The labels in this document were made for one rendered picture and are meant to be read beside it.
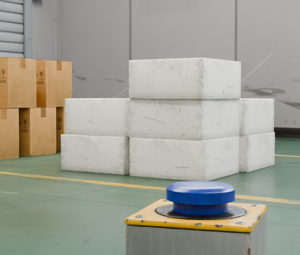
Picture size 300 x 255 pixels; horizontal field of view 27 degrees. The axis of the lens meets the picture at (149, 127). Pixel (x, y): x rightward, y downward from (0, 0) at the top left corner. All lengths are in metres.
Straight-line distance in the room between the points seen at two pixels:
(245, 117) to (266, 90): 2.71
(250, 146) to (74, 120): 0.88
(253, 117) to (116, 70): 3.61
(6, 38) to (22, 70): 2.69
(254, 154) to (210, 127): 0.45
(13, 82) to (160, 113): 1.24
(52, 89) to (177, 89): 1.47
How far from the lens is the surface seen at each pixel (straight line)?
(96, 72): 6.84
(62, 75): 4.20
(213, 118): 2.86
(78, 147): 3.15
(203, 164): 2.78
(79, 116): 3.16
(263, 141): 3.34
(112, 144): 3.03
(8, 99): 3.82
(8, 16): 6.62
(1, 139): 3.79
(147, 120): 2.91
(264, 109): 3.36
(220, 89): 2.90
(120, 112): 3.02
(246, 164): 3.15
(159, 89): 2.86
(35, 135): 3.99
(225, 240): 0.34
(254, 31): 5.91
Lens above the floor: 0.38
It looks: 3 degrees down
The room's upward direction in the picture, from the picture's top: straight up
